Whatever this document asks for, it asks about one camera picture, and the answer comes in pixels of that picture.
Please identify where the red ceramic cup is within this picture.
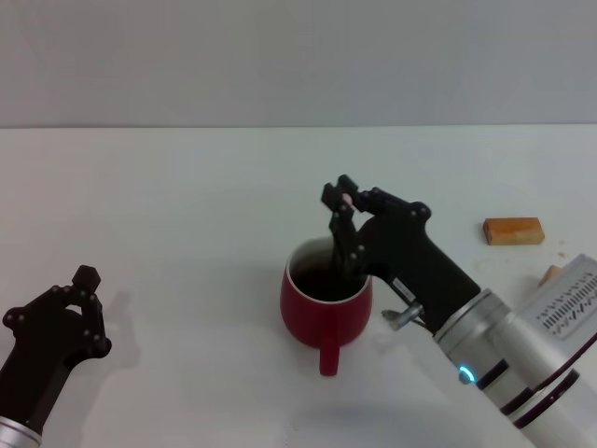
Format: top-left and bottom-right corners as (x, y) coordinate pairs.
(279, 236), (374, 377)

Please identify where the pink handled metal spoon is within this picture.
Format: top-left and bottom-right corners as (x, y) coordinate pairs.
(325, 193), (356, 270)

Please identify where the silver connector on right gripper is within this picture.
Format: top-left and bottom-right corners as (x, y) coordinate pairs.
(382, 302), (423, 331)

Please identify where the light tan wooden block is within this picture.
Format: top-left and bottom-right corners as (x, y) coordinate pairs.
(536, 264), (565, 288)

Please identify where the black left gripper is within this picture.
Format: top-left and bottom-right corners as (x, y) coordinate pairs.
(0, 264), (113, 428)

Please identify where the orange-brown wooden block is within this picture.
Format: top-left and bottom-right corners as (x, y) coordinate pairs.
(482, 217), (546, 247)

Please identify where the silver vented wrist camera box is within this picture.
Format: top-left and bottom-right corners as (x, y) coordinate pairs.
(512, 254), (597, 346)

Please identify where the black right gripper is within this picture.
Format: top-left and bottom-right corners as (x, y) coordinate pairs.
(320, 174), (482, 335)

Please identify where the dark coffee liquid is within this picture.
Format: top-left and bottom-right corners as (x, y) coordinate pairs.
(291, 263), (368, 302)

